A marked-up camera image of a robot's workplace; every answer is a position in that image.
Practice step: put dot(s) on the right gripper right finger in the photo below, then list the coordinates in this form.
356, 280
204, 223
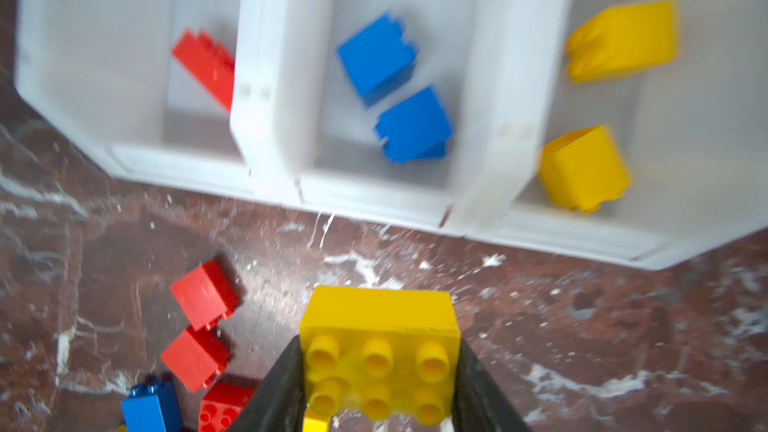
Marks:
479, 404

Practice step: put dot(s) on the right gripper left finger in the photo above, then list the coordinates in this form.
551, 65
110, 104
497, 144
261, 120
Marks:
279, 403

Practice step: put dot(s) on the yellow six-stud lego brick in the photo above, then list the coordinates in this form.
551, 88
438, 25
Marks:
380, 352

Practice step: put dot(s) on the red lego brick small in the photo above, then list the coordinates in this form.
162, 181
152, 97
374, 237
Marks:
205, 296

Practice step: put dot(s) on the blue lego brick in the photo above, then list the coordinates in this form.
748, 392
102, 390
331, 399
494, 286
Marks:
418, 128
379, 58
152, 408

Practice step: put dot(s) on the red lego brick long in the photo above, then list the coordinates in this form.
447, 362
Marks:
209, 63

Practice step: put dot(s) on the blue lego brick top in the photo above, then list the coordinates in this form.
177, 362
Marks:
379, 58

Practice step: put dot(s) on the small yellow round lego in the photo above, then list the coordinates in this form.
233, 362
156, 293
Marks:
314, 422

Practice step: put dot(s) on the red eight-stud lego brick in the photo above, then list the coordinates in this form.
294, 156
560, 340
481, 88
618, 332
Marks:
221, 405

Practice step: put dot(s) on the red lego brick square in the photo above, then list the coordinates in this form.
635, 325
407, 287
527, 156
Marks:
196, 358

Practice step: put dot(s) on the right white bin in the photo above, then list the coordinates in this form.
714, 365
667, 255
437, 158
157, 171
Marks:
693, 133

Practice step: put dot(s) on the white bin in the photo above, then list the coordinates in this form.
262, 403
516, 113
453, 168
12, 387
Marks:
693, 133
102, 73
310, 142

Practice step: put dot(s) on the middle white bin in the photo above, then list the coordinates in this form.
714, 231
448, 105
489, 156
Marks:
310, 142

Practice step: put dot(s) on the left white bin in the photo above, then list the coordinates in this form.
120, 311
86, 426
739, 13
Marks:
102, 73

